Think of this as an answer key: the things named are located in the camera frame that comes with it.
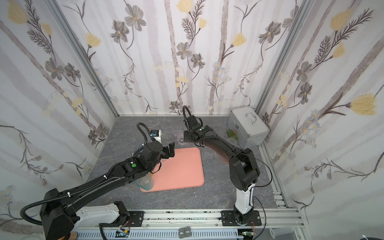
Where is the clear faceted glass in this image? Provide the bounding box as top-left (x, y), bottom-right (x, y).
top-left (177, 134), bottom-right (185, 145)

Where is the pink rectangular tray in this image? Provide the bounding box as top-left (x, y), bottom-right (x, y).
top-left (140, 148), bottom-right (205, 193)

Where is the teal textured cup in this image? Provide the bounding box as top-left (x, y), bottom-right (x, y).
top-left (136, 173), bottom-right (154, 191)

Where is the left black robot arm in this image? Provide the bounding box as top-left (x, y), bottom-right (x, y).
top-left (20, 123), bottom-right (175, 240)

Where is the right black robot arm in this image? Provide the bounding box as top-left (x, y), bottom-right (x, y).
top-left (183, 114), bottom-right (260, 225)

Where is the green small box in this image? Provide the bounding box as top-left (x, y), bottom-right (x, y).
top-left (227, 130), bottom-right (238, 140)

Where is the pink translucent cup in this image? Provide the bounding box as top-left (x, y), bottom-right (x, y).
top-left (216, 149), bottom-right (231, 165)

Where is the silver aluminium case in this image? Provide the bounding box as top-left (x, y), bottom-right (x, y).
top-left (228, 107), bottom-right (270, 149)

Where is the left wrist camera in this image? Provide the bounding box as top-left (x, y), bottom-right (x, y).
top-left (150, 130), bottom-right (162, 143)

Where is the white cable duct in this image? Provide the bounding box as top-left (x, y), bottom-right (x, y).
top-left (76, 229), bottom-right (244, 240)

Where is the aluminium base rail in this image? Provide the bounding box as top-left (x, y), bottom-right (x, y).
top-left (56, 208), bottom-right (307, 233)

